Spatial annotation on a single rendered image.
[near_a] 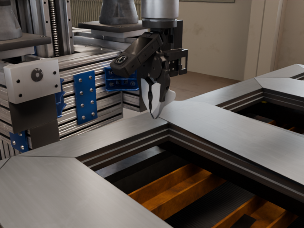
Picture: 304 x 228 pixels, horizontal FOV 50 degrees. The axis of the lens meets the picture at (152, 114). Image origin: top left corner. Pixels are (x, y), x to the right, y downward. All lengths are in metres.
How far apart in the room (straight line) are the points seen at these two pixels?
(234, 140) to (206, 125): 0.09
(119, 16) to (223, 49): 3.33
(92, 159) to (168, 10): 0.33
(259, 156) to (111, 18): 0.78
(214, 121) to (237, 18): 3.59
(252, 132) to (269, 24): 3.20
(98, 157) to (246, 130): 0.35
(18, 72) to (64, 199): 0.39
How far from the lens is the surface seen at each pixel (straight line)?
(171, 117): 0.86
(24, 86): 0.87
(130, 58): 0.63
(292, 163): 0.70
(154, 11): 0.66
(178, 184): 0.90
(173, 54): 0.69
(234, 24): 4.40
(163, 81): 0.67
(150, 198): 0.84
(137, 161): 1.00
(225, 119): 0.86
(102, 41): 1.31
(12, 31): 0.98
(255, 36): 4.03
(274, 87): 1.17
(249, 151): 0.71
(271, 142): 0.77
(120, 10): 1.26
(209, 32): 4.58
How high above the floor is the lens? 1.18
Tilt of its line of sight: 22 degrees down
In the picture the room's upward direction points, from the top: straight up
